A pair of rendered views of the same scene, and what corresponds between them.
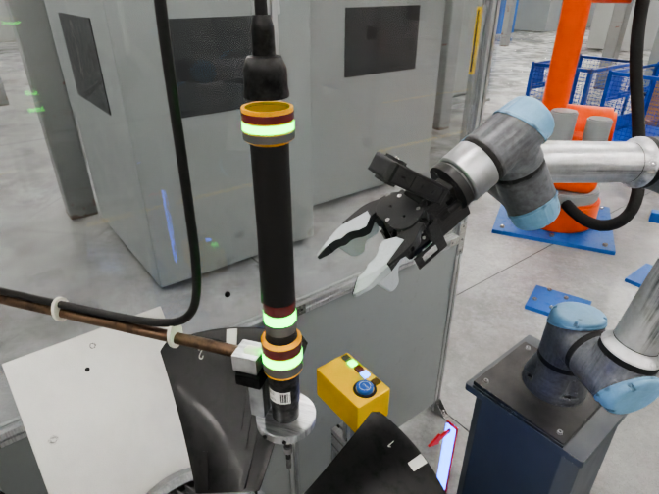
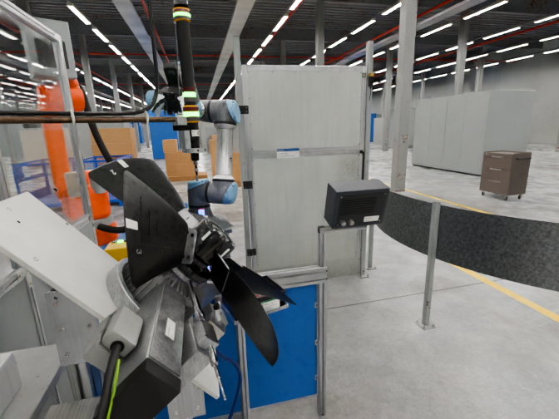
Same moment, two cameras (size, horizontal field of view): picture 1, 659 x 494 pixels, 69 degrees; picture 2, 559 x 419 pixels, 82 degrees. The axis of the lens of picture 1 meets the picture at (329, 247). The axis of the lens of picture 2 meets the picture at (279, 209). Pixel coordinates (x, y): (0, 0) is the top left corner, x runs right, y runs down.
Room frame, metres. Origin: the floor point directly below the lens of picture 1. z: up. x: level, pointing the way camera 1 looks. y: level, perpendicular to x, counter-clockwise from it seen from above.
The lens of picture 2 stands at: (-0.20, 0.82, 1.51)
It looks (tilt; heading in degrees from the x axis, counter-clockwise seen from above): 14 degrees down; 294
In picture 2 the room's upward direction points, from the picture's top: 2 degrees counter-clockwise
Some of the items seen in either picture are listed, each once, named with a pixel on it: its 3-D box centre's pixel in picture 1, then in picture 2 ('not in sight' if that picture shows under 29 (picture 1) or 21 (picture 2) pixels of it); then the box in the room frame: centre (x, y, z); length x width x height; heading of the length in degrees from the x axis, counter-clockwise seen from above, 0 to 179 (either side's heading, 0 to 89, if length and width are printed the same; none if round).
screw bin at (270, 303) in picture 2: not in sight; (252, 297); (0.38, -0.21, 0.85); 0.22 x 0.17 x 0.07; 53
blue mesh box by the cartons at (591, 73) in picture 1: (576, 97); not in sight; (6.90, -3.47, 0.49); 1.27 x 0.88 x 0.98; 127
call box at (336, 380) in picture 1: (351, 393); (130, 254); (0.85, -0.05, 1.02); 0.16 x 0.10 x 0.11; 37
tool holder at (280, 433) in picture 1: (276, 387); (190, 135); (0.40, 0.06, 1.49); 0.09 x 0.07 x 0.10; 72
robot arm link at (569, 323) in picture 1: (574, 333); (200, 191); (0.88, -0.57, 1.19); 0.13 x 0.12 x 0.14; 12
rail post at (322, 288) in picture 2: not in sight; (321, 351); (0.20, -0.56, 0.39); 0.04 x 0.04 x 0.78; 37
